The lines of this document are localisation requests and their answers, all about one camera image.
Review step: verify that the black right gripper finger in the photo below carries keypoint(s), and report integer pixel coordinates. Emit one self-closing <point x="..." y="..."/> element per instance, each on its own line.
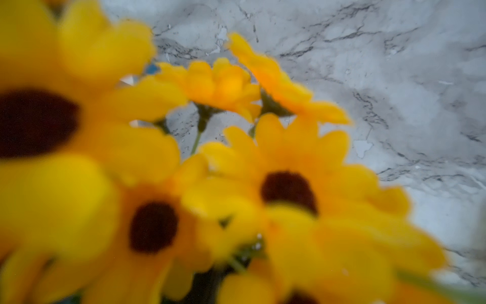
<point x="205" y="286"/>

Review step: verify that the sunflower pot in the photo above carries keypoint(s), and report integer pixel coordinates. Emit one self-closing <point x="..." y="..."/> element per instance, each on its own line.
<point x="123" y="194"/>

